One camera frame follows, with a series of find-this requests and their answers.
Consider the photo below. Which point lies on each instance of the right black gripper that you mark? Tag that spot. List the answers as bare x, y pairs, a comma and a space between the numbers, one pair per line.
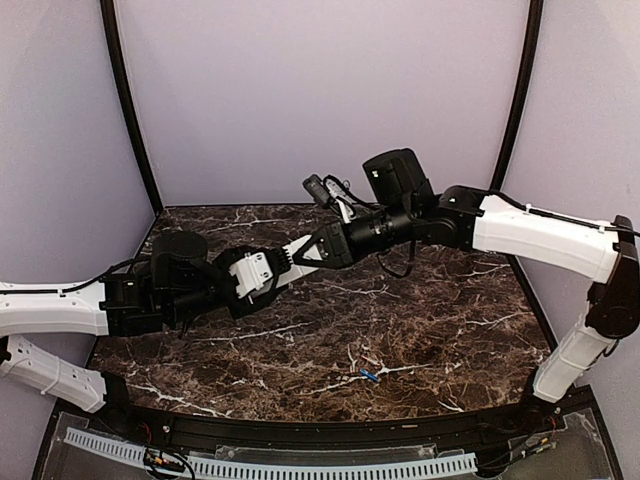
337, 242

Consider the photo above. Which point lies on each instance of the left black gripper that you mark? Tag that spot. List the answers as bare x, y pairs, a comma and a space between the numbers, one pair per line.
254, 304

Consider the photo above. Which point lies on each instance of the white remote control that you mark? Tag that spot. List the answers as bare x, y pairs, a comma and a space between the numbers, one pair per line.
268, 277

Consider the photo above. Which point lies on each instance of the blue battery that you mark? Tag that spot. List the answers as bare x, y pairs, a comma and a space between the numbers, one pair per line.
368, 374

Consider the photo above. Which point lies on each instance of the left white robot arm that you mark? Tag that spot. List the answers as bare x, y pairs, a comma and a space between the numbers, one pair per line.
168, 289

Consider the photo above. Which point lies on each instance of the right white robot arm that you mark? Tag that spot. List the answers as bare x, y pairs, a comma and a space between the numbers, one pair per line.
468, 219

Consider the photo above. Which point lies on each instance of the red battery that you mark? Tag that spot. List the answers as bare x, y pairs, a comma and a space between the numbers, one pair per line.
370, 360

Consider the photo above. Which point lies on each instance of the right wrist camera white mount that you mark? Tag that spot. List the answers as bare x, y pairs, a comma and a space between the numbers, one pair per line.
330, 195

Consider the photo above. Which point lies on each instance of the black front rail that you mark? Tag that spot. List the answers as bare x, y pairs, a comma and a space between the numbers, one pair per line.
489, 429

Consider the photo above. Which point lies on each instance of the small circuit board with wires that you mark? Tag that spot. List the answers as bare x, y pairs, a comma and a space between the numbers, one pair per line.
156, 459

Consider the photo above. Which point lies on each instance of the white slotted cable duct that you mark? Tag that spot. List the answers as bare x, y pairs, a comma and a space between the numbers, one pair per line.
254, 463

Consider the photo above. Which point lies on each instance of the left black frame post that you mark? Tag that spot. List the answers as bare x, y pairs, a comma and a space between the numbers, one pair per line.
126, 101

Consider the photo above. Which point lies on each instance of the black frame post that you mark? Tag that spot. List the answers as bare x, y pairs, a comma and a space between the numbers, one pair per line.
520, 93
126, 101

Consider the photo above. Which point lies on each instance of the right black frame post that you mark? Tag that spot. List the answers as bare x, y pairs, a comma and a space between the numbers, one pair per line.
520, 93

